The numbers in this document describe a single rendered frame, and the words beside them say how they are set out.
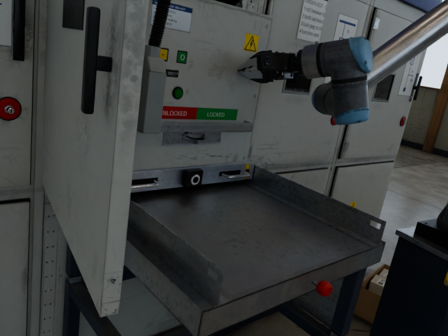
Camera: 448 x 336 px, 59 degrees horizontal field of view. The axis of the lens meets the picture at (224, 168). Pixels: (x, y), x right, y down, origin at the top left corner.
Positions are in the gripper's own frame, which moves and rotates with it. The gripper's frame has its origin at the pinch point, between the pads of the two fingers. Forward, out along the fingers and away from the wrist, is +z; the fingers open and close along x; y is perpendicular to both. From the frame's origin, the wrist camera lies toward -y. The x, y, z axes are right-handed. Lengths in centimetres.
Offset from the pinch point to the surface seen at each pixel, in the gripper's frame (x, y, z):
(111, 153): -18, -67, -19
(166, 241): -37, -48, -10
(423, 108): -21, 831, 65
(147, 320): -89, -4, 46
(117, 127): -14, -67, -21
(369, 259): -52, -2, -37
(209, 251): -42, -37, -12
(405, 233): -59, 46, -37
